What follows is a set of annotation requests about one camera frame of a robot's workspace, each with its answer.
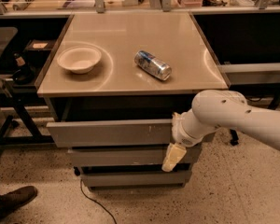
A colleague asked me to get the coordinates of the white paper bowl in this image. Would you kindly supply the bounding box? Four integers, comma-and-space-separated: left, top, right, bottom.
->
57, 46, 102, 75

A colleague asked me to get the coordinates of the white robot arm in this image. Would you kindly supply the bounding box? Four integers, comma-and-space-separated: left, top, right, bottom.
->
162, 90, 280, 172

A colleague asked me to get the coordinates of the black tape dispenser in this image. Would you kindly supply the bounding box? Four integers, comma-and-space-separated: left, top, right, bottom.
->
12, 53, 35, 85

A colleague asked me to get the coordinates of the grey bottom drawer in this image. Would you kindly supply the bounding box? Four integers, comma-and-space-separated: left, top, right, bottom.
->
81, 171, 191, 188

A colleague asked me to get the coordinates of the grey top drawer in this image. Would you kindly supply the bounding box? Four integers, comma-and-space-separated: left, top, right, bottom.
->
47, 119, 173, 147

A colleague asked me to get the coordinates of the black floor cable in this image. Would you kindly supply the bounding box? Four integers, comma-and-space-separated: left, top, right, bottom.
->
79, 179, 119, 224

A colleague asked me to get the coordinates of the black side table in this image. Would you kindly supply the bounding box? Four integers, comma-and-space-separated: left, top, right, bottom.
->
0, 27, 64, 173

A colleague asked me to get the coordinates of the black table leg with caster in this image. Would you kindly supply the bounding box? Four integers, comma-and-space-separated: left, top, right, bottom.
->
230, 130, 239, 146

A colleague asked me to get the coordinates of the grey middle drawer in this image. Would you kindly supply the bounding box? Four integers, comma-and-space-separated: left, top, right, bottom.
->
66, 144, 203, 167

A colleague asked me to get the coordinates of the grey drawer cabinet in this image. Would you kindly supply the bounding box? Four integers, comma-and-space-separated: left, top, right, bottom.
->
37, 11, 228, 178

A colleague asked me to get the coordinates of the grey drawer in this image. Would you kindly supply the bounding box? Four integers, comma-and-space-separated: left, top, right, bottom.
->
47, 119, 173, 147
66, 144, 203, 167
81, 171, 191, 188

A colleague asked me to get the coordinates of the blue silver soda can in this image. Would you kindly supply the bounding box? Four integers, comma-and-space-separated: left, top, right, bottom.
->
134, 50, 172, 81

